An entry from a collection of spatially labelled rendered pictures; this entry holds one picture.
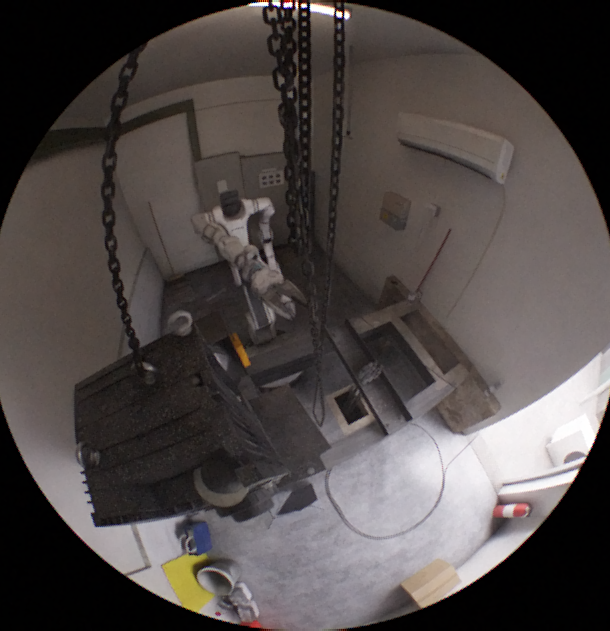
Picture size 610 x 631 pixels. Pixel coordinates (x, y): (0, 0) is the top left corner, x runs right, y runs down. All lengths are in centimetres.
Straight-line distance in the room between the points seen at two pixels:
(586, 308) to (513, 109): 120
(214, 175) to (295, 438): 296
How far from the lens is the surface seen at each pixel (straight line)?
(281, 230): 357
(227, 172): 311
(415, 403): 160
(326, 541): 216
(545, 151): 161
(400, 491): 222
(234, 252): 78
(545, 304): 164
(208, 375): 50
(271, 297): 62
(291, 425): 115
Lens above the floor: 203
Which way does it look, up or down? 50 degrees down
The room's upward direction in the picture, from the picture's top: 1 degrees counter-clockwise
